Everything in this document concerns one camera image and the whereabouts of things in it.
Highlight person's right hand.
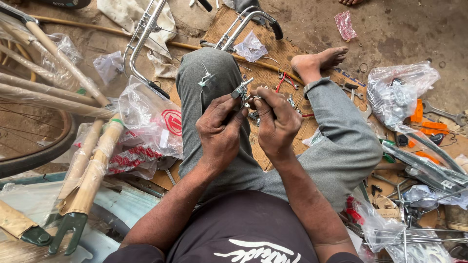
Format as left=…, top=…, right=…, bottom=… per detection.
left=252, top=86, right=303, bottom=161

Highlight person's left hand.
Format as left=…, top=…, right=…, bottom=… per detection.
left=195, top=94, right=249, bottom=172

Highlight small metal nut fitting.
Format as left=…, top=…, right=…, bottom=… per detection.
left=244, top=95, right=262, bottom=110

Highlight metal brake clamp with bolt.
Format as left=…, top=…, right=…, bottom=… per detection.
left=198, top=64, right=220, bottom=92
left=230, top=77, right=255, bottom=109

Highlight heap of small metal fittings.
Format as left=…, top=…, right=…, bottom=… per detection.
left=246, top=86, right=305, bottom=127

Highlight person's grey trousers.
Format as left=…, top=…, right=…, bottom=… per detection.
left=175, top=47, right=384, bottom=213

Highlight clear bag with red logo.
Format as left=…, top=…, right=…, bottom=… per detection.
left=118, top=76, right=184, bottom=160

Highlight brown cardboard sheet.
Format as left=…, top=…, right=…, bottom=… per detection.
left=150, top=5, right=468, bottom=229

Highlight person's bare foot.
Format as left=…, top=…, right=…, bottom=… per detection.
left=291, top=46, right=349, bottom=85

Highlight small steel spanner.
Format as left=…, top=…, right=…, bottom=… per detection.
left=339, top=83, right=365, bottom=101

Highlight small clear plastic bag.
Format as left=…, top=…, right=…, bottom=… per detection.
left=233, top=30, right=268, bottom=63

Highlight red printed plastic wrappers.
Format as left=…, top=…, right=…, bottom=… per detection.
left=72, top=123, right=164, bottom=180

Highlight person's black shirt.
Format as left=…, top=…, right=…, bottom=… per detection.
left=104, top=189, right=365, bottom=263

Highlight red white patterned packet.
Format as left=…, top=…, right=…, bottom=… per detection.
left=334, top=10, right=358, bottom=42

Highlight pale corrugated plastic sheet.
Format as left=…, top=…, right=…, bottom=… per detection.
left=0, top=171, right=164, bottom=263

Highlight clear bag of chrome parts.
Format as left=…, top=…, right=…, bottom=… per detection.
left=367, top=61, right=441, bottom=131

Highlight crumpled clear plastic bag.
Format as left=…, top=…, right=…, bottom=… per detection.
left=93, top=50, right=125, bottom=85

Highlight black bicycle tyre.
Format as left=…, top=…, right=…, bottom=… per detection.
left=89, top=202, right=132, bottom=238

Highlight orange reflectors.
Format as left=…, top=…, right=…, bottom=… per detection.
left=407, top=99, right=450, bottom=165

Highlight white cloth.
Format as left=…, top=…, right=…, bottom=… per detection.
left=97, top=0, right=179, bottom=79

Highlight long yellow cane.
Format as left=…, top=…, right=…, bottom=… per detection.
left=31, top=15, right=305, bottom=85

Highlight clear bag of metal rods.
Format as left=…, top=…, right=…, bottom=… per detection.
left=345, top=182, right=468, bottom=263

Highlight large steel spanner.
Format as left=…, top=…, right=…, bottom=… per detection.
left=422, top=100, right=468, bottom=127

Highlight bicycle wheel with tyre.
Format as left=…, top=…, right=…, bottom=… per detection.
left=0, top=38, right=78, bottom=179

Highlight red-handled pliers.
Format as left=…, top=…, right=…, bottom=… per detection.
left=274, top=71, right=300, bottom=94

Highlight chrome bicycle handlebar black grips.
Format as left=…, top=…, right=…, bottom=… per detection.
left=123, top=0, right=213, bottom=100
left=200, top=5, right=284, bottom=52

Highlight paper-wrapped green bicycle frame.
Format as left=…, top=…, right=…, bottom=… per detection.
left=0, top=1, right=126, bottom=256

